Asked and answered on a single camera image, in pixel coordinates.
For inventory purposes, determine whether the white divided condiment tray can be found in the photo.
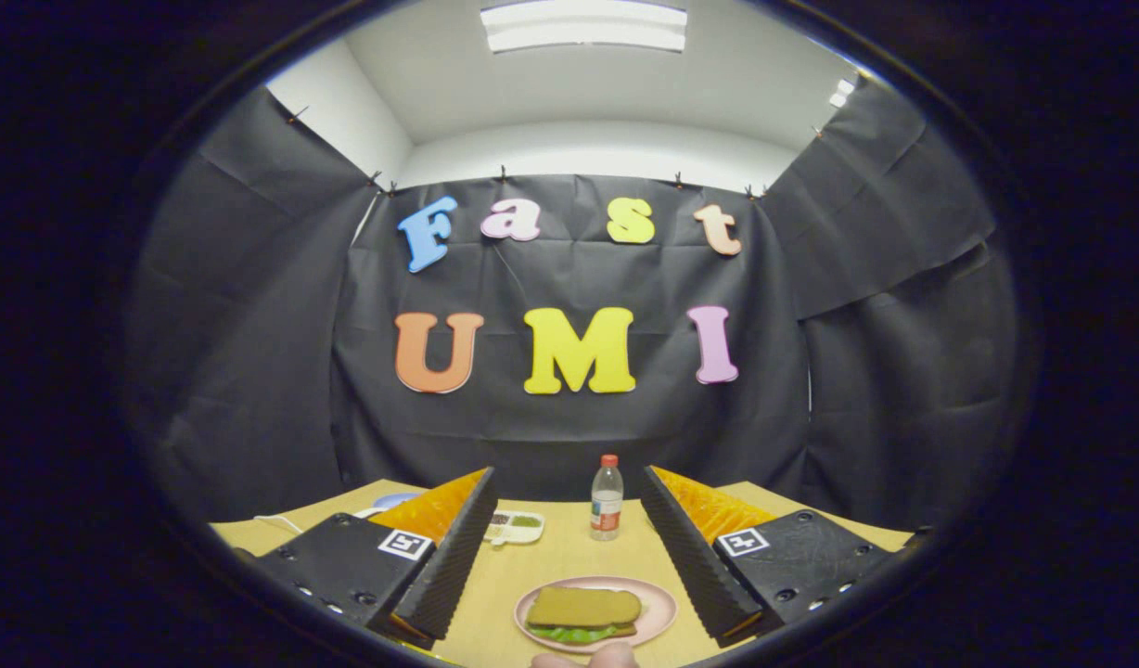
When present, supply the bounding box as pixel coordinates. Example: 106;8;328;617
483;510;545;546

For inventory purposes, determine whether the black backdrop cloth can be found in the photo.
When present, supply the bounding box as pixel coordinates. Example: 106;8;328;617
129;70;1020;539

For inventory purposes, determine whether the green lettuce leaf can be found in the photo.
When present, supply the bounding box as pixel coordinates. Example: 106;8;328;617
530;623;637;645

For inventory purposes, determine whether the large ceiling light panel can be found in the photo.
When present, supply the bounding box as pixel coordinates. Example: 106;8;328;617
480;0;689;54

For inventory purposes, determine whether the brown toasted bread slice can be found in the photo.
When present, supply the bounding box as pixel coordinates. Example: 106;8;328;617
526;585;643;629

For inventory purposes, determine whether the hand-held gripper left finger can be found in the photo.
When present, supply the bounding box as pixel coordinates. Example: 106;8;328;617
254;467;499;649

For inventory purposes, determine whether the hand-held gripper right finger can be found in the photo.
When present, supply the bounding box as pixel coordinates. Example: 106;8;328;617
641;466;914;649

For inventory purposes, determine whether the clear red-capped water bottle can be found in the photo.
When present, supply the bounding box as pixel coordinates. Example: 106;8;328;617
590;454;624;542

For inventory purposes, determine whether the pink round plate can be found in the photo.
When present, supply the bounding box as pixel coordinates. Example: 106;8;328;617
514;576;679;654

